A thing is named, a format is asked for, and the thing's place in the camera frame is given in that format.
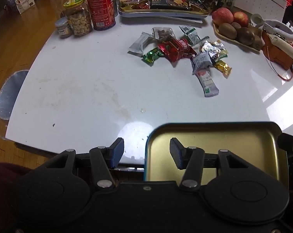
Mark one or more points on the green cow print biscuit packet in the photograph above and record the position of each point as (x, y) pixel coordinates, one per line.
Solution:
(210, 48)

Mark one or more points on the clear packet of brown nuts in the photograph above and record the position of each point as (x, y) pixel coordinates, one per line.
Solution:
(163, 32)

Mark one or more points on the cream fabric roll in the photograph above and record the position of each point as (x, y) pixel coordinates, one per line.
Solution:
(287, 47)

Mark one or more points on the orange bag with white device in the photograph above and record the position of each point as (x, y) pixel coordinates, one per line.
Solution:
(279, 55)

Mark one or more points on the black snack box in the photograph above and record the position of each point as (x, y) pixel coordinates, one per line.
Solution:
(168, 2)

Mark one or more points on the green foil candy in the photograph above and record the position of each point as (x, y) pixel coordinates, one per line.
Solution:
(151, 56)

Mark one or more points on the white paper bag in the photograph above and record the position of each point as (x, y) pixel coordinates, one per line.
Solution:
(25, 3)

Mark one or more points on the pink white long packet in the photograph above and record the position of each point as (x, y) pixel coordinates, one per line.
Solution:
(208, 83)

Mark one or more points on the red apple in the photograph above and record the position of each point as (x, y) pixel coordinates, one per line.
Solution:
(222, 15)
(241, 19)

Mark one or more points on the grey round stool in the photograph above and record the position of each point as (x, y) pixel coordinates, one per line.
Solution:
(9, 94)

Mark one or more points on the small glass jar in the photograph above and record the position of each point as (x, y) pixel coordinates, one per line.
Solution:
(63, 28)

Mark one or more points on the red tin can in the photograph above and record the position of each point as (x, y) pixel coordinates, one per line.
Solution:
(100, 4)

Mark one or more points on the blue-rimmed gold tin tray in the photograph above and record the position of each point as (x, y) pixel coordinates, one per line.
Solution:
(233, 143)

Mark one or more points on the red strawberry print packet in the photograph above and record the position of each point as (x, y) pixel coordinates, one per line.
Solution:
(170, 52)

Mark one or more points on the green white snack packet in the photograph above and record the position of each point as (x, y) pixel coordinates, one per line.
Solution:
(191, 35)

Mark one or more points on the silver yellow snack packet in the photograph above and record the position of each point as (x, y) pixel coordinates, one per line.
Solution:
(222, 54)

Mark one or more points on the beige foam fruit tray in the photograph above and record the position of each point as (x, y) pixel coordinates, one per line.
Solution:
(230, 41)

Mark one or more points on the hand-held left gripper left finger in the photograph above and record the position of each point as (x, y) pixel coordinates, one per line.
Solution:
(117, 151)

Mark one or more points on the brown kiwi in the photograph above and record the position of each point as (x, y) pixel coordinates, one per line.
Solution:
(258, 43)
(245, 36)
(236, 25)
(227, 31)
(256, 31)

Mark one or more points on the gold foil candy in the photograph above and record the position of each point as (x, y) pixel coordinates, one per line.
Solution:
(222, 67)

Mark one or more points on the glass jar of cashews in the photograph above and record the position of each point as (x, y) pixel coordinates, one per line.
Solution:
(79, 21)

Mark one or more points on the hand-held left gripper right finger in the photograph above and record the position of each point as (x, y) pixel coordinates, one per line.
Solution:
(175, 154)

